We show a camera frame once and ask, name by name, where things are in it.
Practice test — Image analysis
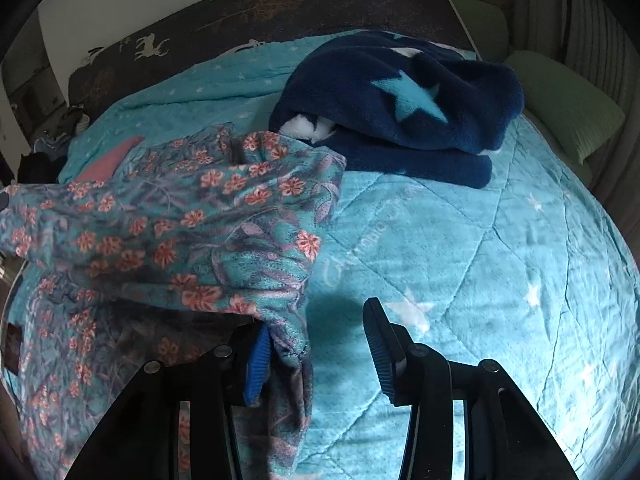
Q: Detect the black clothes pile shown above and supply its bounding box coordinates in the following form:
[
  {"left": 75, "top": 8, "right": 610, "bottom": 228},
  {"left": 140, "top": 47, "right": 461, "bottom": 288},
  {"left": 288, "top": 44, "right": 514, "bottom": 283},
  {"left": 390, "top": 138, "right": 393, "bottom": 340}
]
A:
[{"left": 16, "top": 153, "right": 67, "bottom": 184}]

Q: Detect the smartphone on bed edge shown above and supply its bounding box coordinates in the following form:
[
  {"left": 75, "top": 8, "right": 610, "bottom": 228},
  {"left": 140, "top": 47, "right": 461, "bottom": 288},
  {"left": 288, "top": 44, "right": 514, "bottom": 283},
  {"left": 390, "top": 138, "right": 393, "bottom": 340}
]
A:
[{"left": 3, "top": 323, "right": 23, "bottom": 375}]

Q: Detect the green pillow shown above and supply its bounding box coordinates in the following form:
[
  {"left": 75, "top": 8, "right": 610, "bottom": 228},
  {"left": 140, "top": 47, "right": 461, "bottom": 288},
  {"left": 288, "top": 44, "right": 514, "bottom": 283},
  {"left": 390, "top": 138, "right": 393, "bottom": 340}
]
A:
[{"left": 506, "top": 51, "right": 626, "bottom": 164}]

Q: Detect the floral teal long-sleeve garment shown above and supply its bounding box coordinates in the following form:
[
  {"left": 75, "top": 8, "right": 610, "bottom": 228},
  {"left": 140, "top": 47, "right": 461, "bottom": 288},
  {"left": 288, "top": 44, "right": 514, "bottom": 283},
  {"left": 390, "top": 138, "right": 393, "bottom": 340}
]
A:
[{"left": 1, "top": 125, "right": 346, "bottom": 479}]

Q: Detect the green cushion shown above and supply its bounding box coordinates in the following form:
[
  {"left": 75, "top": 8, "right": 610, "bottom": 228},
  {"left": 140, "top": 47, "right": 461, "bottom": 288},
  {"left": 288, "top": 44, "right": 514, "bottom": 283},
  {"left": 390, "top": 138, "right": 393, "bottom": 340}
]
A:
[{"left": 451, "top": 0, "right": 509, "bottom": 62}]

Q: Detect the grey striped clothes pile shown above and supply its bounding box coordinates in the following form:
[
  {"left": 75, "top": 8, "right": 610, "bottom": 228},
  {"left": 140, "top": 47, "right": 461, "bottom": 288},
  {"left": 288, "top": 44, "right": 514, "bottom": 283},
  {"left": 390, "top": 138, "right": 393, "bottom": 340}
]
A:
[{"left": 32, "top": 106, "right": 91, "bottom": 153}]

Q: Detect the teal star quilt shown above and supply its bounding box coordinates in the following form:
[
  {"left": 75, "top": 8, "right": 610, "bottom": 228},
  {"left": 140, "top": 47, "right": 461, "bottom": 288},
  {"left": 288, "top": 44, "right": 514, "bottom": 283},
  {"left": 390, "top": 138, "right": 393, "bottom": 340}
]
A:
[{"left": 4, "top": 29, "right": 640, "bottom": 480}]

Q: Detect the pink folded cloth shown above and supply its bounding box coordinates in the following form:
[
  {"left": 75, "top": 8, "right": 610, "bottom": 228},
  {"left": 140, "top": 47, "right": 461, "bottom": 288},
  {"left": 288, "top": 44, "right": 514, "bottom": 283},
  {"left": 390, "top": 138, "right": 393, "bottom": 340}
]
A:
[{"left": 75, "top": 136, "right": 144, "bottom": 182}]

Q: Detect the grey pleated curtain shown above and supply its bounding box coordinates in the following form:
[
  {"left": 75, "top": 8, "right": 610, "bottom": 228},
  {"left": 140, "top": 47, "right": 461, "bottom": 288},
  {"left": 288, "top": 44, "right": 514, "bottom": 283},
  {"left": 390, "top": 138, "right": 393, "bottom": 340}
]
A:
[{"left": 511, "top": 0, "right": 639, "bottom": 206}]

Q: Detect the navy star fleece blanket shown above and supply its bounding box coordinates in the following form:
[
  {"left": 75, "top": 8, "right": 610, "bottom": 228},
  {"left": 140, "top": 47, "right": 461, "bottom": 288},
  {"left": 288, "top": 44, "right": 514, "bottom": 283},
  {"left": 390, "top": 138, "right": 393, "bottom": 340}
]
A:
[{"left": 269, "top": 30, "right": 524, "bottom": 188}]

